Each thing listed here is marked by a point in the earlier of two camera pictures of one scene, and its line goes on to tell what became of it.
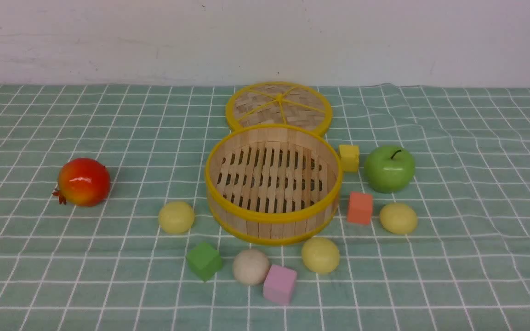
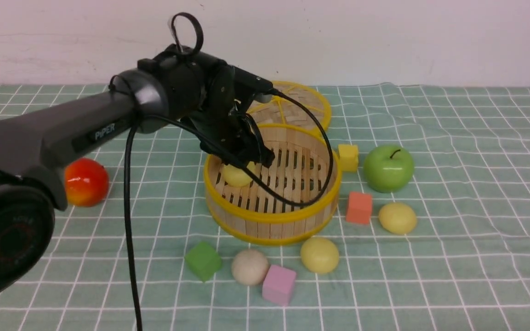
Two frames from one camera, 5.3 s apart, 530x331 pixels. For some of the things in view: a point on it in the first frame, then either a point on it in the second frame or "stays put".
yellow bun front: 321,254 stays put
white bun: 251,266 stays put
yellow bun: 398,218 stays put
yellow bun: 176,217 → 235,176
